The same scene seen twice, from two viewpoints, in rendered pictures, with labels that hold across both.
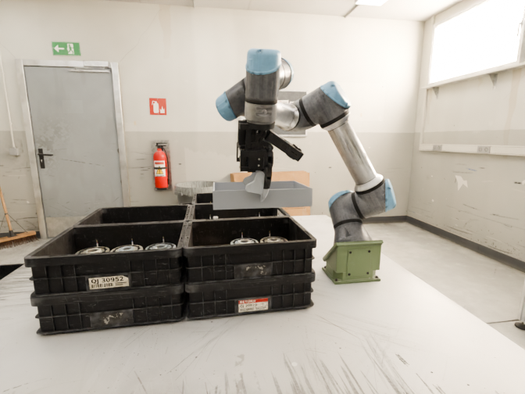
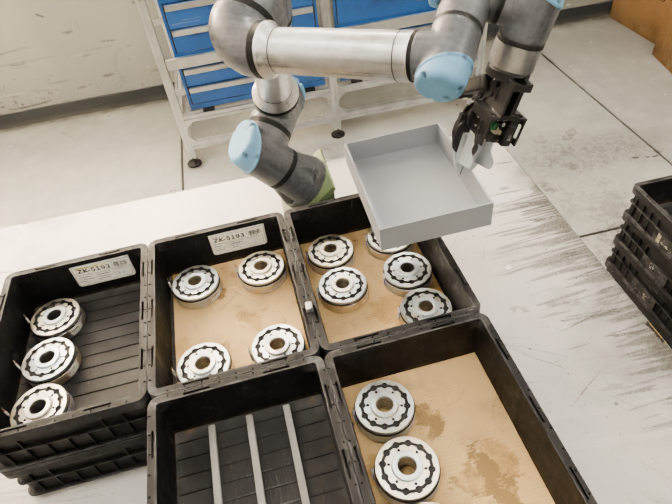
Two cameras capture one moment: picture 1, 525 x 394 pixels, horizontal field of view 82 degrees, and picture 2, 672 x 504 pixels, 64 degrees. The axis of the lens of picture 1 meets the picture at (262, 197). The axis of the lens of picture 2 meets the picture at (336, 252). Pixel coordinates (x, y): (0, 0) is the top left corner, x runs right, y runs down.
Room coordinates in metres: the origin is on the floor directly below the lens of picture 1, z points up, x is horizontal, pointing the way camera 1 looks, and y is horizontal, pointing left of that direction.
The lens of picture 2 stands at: (1.04, 0.82, 1.70)
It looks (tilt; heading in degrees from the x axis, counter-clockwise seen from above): 45 degrees down; 271
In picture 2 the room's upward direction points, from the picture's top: 7 degrees counter-clockwise
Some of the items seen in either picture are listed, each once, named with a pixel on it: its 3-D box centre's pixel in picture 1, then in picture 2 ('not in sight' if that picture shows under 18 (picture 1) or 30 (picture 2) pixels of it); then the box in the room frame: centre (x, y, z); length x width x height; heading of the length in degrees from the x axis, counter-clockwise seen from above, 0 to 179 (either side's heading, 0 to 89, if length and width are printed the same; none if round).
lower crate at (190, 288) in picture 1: (247, 276); not in sight; (0.99, 0.05, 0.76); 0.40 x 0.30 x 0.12; 100
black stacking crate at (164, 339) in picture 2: (237, 223); (231, 310); (1.28, 0.11, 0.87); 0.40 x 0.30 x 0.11; 100
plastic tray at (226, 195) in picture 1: (258, 193); (412, 181); (0.90, 0.01, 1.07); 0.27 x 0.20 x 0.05; 98
